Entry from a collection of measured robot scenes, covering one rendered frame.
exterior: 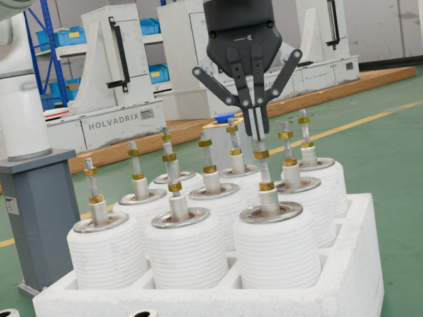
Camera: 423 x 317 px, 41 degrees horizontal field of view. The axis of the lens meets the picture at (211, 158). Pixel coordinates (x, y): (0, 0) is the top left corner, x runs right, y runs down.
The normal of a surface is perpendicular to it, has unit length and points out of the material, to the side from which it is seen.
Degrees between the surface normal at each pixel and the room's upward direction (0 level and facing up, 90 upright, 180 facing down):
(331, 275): 0
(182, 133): 90
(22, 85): 90
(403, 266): 0
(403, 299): 0
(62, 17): 90
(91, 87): 90
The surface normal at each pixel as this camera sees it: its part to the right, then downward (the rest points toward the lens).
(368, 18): -0.76, 0.25
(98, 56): 0.63, 0.03
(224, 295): -0.17, -0.97
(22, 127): 0.24, 0.13
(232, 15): -0.25, 0.22
